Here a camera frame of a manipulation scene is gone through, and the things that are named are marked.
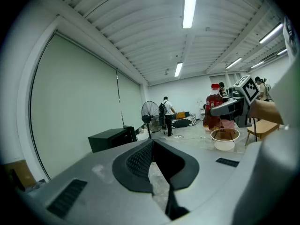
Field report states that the black and white striped sofa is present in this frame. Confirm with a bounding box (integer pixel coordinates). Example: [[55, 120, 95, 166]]
[[170, 111, 198, 129]]

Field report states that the black microwave oven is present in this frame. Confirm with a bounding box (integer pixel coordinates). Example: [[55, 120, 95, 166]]
[[88, 125, 138, 153]]

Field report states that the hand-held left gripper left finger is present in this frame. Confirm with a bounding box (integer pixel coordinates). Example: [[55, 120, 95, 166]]
[[112, 139, 154, 195]]

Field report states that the round white side table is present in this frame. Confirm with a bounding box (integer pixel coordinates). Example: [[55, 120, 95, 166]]
[[210, 127, 240, 151]]

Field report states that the person's white t-shirt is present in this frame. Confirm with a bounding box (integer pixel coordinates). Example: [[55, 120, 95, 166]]
[[269, 15, 300, 127]]

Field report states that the grey roller blind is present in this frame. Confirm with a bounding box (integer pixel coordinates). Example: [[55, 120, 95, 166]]
[[29, 33, 124, 180], [116, 70, 144, 131]]

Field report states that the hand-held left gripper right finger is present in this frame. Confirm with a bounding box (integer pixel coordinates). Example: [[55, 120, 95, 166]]
[[153, 138, 200, 221]]

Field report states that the wooden chair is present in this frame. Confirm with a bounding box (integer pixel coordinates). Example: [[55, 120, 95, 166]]
[[244, 117, 281, 147]]

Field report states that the pink bag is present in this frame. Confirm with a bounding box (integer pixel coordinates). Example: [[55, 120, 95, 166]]
[[219, 119, 235, 129]]

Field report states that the cardboard box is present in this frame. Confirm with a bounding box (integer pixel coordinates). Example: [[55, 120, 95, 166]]
[[1, 159, 36, 190]]

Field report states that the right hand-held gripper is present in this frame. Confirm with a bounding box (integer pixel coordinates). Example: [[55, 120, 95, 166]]
[[210, 75, 261, 128]]

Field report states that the red cola bottle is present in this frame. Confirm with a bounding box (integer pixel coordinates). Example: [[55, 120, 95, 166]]
[[202, 83, 225, 130]]

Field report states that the black standing fan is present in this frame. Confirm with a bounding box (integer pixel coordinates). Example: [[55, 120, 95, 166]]
[[141, 100, 163, 139]]

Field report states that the person's right forearm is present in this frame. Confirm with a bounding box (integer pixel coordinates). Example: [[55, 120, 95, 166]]
[[247, 99, 285, 126]]

